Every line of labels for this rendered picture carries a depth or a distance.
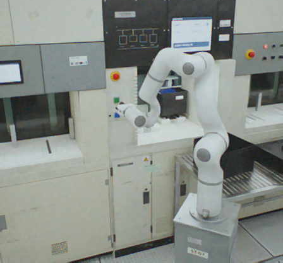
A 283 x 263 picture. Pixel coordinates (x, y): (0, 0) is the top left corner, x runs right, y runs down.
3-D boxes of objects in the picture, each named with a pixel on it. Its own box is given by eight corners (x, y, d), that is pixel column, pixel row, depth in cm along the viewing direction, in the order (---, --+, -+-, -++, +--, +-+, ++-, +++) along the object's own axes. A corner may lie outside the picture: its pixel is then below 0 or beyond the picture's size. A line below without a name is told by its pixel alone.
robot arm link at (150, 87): (174, 76, 171) (150, 121, 187) (146, 68, 165) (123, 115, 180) (179, 86, 164) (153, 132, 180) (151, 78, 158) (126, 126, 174)
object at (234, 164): (191, 163, 223) (192, 139, 218) (223, 154, 235) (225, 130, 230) (220, 180, 200) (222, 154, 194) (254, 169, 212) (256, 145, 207)
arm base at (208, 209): (223, 227, 159) (225, 193, 153) (184, 217, 166) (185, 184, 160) (230, 206, 175) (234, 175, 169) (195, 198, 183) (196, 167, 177)
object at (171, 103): (159, 121, 261) (160, 81, 250) (150, 113, 279) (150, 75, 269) (187, 117, 269) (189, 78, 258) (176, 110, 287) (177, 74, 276)
